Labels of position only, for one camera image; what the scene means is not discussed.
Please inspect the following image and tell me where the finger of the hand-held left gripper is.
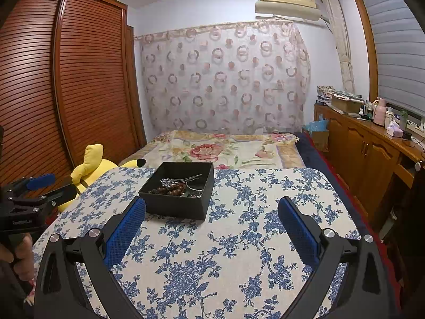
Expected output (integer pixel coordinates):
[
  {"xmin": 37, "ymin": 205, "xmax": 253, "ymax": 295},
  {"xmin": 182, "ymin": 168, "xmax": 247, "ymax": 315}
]
[
  {"xmin": 7, "ymin": 174, "xmax": 56, "ymax": 194},
  {"xmin": 20, "ymin": 183, "xmax": 79, "ymax": 208}
]

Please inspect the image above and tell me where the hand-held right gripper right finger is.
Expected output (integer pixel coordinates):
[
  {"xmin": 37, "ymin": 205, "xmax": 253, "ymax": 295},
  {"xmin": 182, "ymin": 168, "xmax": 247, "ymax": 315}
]
[{"xmin": 277, "ymin": 196, "xmax": 397, "ymax": 319}]

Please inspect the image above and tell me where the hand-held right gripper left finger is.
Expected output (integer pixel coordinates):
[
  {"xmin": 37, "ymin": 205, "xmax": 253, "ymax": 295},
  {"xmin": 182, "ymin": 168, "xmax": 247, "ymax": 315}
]
[{"xmin": 33, "ymin": 197, "xmax": 147, "ymax": 319}]

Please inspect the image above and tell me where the black jewelry box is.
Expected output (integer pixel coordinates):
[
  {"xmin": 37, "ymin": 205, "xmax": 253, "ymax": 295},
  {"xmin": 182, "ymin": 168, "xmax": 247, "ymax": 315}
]
[{"xmin": 138, "ymin": 162, "xmax": 215, "ymax": 221}]

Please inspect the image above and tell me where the wooden bead bracelet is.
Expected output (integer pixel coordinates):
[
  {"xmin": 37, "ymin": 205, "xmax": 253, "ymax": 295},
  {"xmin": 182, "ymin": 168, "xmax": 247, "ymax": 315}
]
[{"xmin": 148, "ymin": 185, "xmax": 186, "ymax": 198}]

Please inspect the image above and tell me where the silver hairpin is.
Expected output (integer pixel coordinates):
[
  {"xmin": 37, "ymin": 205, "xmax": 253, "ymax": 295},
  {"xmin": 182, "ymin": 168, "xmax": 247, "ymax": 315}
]
[{"xmin": 161, "ymin": 174, "xmax": 203, "ymax": 187}]

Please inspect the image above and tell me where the person's left forearm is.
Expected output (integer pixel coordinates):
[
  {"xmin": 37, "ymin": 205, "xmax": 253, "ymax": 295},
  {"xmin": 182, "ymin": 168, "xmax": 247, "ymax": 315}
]
[{"xmin": 0, "ymin": 261, "xmax": 34, "ymax": 319}]

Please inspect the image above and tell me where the person's left hand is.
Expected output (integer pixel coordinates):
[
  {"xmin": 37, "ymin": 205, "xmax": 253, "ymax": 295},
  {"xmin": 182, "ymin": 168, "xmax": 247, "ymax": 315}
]
[{"xmin": 0, "ymin": 233, "xmax": 35, "ymax": 282}]

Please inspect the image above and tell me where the yellow plush toy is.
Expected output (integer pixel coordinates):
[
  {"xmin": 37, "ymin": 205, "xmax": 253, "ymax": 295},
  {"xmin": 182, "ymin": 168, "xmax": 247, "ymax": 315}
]
[{"xmin": 58, "ymin": 144, "xmax": 147, "ymax": 213}]

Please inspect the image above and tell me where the dark blue bed sheet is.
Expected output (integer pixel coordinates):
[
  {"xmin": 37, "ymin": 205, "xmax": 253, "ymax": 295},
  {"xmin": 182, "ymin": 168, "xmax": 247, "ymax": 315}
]
[{"xmin": 294, "ymin": 132, "xmax": 366, "ymax": 234}]

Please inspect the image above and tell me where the blue floral tablecloth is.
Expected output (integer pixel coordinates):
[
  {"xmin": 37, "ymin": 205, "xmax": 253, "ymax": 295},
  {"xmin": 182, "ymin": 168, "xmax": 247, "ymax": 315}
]
[{"xmin": 31, "ymin": 167, "xmax": 362, "ymax": 319}]

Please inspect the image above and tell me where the cardboard box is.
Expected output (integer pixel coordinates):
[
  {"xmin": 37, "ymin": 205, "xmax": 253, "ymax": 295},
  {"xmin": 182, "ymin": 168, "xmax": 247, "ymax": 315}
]
[{"xmin": 310, "ymin": 129, "xmax": 329, "ymax": 152}]

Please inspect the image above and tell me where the wooden slatted wardrobe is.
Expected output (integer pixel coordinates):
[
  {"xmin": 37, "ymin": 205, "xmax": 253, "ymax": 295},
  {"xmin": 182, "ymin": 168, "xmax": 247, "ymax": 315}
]
[{"xmin": 0, "ymin": 0, "xmax": 147, "ymax": 195}]

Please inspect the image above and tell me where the wooden cabinet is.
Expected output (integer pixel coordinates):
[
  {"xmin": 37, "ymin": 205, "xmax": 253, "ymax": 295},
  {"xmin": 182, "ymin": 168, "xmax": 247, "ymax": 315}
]
[{"xmin": 314, "ymin": 103, "xmax": 425, "ymax": 220}]

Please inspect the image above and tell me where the blue plastic bag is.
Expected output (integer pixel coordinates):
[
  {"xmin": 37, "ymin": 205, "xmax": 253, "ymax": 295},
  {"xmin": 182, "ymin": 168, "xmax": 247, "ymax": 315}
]
[{"xmin": 303, "ymin": 115, "xmax": 329, "ymax": 134}]

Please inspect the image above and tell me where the floral bed blanket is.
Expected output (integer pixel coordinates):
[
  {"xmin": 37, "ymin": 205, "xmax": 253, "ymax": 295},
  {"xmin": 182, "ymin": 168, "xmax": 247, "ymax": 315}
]
[{"xmin": 120, "ymin": 130, "xmax": 306, "ymax": 171}]

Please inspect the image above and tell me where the flat beige box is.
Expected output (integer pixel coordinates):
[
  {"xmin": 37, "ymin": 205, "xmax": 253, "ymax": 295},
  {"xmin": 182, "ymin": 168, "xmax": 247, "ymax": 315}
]
[{"xmin": 330, "ymin": 91, "xmax": 364, "ymax": 114}]

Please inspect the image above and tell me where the pink tissue box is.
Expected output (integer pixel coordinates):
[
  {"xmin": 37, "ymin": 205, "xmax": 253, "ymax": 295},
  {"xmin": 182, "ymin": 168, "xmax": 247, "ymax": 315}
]
[{"xmin": 385, "ymin": 121, "xmax": 404, "ymax": 139}]

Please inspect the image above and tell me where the stack of folded cloths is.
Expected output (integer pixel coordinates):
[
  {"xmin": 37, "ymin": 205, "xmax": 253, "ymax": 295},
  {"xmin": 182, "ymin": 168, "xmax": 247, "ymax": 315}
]
[{"xmin": 317, "ymin": 86, "xmax": 333, "ymax": 106}]

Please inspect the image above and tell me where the pink kettle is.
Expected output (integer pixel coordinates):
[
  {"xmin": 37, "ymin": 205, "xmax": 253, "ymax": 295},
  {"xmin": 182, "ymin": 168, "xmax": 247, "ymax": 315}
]
[{"xmin": 372, "ymin": 98, "xmax": 388, "ymax": 127}]

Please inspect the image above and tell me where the circle patterned curtain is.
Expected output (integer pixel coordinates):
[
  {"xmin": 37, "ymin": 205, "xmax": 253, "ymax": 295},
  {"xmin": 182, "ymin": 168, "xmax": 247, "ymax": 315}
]
[{"xmin": 134, "ymin": 20, "xmax": 311, "ymax": 135}]

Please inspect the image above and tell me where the cream lace curtain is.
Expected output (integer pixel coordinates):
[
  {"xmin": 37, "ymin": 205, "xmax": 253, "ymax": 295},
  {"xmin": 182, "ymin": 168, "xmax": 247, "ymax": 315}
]
[{"xmin": 324, "ymin": 0, "xmax": 356, "ymax": 94}]

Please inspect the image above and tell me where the grey window blind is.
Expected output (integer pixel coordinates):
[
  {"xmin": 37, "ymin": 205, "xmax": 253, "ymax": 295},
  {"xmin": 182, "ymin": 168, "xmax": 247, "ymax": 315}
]
[{"xmin": 359, "ymin": 0, "xmax": 425, "ymax": 115}]

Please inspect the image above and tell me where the wall air conditioner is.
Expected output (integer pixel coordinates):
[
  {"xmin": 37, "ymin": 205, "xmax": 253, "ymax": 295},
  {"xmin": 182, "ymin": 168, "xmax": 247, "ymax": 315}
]
[{"xmin": 255, "ymin": 0, "xmax": 322, "ymax": 24}]

